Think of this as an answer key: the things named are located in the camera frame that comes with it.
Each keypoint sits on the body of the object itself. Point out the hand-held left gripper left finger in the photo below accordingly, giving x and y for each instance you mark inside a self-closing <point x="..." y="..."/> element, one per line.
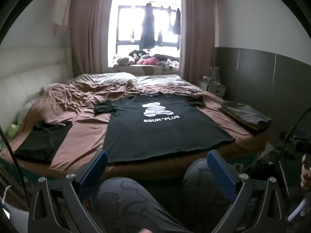
<point x="93" y="172"/>

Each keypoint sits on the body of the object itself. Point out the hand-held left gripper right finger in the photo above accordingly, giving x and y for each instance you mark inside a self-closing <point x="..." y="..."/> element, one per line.
<point x="222" y="174"/>

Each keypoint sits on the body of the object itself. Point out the black bear print T-shirt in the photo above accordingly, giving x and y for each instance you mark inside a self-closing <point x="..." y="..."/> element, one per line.
<point x="158" y="136"/>

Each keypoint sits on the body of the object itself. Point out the person's right hand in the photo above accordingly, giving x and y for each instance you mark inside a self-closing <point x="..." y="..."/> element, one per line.
<point x="306" y="177"/>

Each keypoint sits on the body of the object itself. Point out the person's right leg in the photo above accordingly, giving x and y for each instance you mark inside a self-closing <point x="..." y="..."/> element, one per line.
<point x="199" y="182"/>

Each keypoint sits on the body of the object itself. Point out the brown blanket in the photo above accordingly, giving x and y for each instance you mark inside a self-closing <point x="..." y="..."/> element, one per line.
<point x="85" y="126"/>

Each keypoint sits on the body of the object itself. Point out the grey patterned trouser legs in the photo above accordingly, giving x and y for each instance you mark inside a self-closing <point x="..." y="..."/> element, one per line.
<point x="136" y="206"/>

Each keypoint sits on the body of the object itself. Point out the folded plain black shirt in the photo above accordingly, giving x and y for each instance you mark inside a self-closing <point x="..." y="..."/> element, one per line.
<point x="41" y="140"/>

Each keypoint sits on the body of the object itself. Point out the white nightstand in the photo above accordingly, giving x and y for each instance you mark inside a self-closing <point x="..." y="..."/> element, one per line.
<point x="216" y="91"/>

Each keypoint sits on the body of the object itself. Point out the green tissue pack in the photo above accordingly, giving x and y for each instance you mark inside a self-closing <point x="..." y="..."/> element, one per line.
<point x="13" y="129"/>

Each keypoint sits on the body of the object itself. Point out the white bin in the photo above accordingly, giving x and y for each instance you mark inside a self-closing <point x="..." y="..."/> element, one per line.
<point x="12" y="218"/>

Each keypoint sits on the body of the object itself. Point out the pink desk organizer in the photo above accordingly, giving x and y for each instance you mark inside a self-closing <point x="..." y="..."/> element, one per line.
<point x="215" y="75"/>

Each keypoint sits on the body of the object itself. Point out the white padded headboard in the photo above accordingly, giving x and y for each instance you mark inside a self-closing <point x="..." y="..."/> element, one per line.
<point x="24" y="85"/>

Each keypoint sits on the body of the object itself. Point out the beige plush toy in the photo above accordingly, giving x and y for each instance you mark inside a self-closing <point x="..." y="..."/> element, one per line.
<point x="124" y="60"/>

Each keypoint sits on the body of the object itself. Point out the cow print plush toy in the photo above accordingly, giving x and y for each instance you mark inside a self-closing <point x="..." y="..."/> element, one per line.
<point x="171" y="63"/>

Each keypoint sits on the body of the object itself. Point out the pink plush toy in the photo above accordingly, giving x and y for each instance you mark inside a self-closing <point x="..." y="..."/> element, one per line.
<point x="148" y="61"/>

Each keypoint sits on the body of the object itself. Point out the pink curtain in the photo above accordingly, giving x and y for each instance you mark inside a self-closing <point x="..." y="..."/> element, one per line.
<point x="196" y="41"/>
<point x="90" y="29"/>

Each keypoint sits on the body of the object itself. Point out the window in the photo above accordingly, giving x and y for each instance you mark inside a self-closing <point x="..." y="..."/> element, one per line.
<point x="126" y="29"/>

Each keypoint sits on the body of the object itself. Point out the short dark hanging garment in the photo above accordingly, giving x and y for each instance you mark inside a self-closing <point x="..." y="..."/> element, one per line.
<point x="177" y="21"/>

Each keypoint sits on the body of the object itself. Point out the white air conditioner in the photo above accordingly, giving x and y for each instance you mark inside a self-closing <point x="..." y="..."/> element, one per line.
<point x="63" y="4"/>

